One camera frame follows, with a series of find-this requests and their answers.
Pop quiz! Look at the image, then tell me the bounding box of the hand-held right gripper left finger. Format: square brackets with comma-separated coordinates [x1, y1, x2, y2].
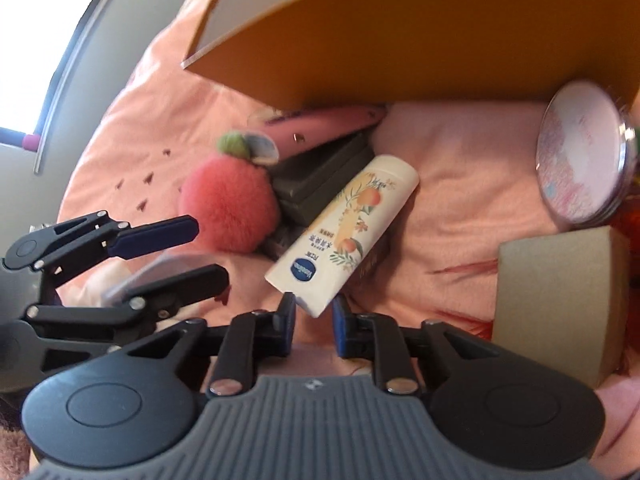
[112, 291, 298, 399]

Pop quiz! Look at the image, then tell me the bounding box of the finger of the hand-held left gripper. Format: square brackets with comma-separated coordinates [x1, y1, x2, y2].
[2, 212, 201, 287]
[21, 264, 231, 347]

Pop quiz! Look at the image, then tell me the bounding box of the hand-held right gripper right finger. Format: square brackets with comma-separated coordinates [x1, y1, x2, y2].
[331, 294, 506, 396]

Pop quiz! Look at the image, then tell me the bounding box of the pink fluffy peach pompom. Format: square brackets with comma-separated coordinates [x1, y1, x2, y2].
[177, 131, 281, 253]

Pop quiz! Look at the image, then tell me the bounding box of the white lotion bottle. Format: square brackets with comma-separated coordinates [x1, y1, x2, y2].
[264, 155, 420, 318]

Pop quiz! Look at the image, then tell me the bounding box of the dark grey box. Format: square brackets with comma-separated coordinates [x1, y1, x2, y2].
[270, 132, 376, 228]

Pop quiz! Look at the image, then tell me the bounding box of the pink wallet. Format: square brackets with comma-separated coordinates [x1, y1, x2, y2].
[247, 104, 388, 158]

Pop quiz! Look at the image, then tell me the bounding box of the beige box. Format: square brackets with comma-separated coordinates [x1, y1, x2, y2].
[492, 226, 632, 391]

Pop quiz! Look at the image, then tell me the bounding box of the round pocket mirror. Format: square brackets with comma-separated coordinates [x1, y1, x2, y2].
[535, 80, 638, 226]

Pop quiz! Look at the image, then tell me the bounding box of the orange cardboard box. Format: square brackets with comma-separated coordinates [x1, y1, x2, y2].
[180, 0, 640, 113]

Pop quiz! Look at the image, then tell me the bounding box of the window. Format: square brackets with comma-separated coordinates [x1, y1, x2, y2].
[0, 0, 101, 146]

